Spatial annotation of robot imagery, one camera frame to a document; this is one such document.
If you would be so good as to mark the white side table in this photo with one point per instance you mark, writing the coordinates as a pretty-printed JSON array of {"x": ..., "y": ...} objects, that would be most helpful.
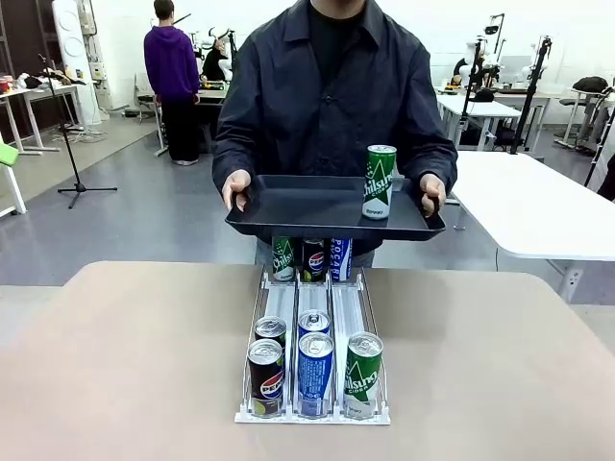
[{"x": 17, "y": 192}]

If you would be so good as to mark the black microphone stand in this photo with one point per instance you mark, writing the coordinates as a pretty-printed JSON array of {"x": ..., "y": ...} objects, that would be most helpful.
[{"x": 79, "y": 188}]

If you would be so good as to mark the green Chilsung cider can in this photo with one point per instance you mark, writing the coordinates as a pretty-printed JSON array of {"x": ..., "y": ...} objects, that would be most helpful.
[
  {"x": 378, "y": 187},
  {"x": 362, "y": 379},
  {"x": 282, "y": 261}
]

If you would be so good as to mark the person's right hand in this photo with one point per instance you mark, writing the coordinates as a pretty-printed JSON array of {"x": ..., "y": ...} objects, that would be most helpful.
[{"x": 235, "y": 182}]

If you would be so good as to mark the large white table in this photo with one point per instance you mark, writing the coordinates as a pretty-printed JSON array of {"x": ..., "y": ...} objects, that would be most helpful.
[{"x": 538, "y": 206}]

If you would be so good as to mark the white lab desk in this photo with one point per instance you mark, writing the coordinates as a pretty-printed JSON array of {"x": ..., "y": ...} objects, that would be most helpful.
[{"x": 480, "y": 108}]

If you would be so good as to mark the person's right forearm navy sleeve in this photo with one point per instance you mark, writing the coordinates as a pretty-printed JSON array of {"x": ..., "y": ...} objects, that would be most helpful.
[{"x": 230, "y": 161}]

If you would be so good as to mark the blue Pocari Sweat can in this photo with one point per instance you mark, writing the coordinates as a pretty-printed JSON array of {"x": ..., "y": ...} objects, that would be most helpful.
[
  {"x": 313, "y": 322},
  {"x": 341, "y": 264},
  {"x": 314, "y": 379}
]

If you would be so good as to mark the white can dispenser rack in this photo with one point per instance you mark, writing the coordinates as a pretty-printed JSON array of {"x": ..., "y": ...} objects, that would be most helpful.
[{"x": 278, "y": 300}]

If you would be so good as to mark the seated person in black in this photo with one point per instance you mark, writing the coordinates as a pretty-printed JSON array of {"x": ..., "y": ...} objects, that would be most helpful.
[{"x": 214, "y": 65}]

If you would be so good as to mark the white tower air conditioner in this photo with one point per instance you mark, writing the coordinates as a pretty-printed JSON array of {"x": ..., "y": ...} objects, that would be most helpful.
[{"x": 72, "y": 72}]

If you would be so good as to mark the black Pepsi can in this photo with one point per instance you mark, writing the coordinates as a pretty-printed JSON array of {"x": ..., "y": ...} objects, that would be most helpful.
[
  {"x": 270, "y": 329},
  {"x": 314, "y": 261},
  {"x": 265, "y": 379}
]

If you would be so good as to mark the person's left forearm navy sleeve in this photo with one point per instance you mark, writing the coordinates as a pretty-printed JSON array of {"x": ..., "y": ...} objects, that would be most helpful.
[{"x": 439, "y": 161}]

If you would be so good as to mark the dark wooden desk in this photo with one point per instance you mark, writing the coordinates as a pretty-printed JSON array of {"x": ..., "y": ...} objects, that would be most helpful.
[{"x": 209, "y": 96}]

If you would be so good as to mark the person's left hand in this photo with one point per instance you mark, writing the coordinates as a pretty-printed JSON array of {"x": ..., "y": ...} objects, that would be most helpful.
[{"x": 431, "y": 189}]

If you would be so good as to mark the black serving tray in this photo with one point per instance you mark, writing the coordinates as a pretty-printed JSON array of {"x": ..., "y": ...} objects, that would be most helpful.
[{"x": 312, "y": 206}]

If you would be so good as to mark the cluttered white desk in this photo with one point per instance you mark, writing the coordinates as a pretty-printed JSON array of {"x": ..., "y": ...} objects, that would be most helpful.
[{"x": 48, "y": 89}]

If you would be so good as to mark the black bag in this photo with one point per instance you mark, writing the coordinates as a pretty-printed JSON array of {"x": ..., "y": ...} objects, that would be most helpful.
[{"x": 591, "y": 84}]

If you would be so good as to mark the person in purple hoodie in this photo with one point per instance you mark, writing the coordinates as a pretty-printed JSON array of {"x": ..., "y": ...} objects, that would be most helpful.
[{"x": 170, "y": 62}]

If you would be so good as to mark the black tripod stand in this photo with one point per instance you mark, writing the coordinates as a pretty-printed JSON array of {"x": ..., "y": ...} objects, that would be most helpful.
[
  {"x": 530, "y": 96},
  {"x": 468, "y": 115}
]

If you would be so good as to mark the person in navy jacket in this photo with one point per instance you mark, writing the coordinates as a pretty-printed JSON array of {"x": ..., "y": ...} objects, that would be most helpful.
[{"x": 336, "y": 110}]

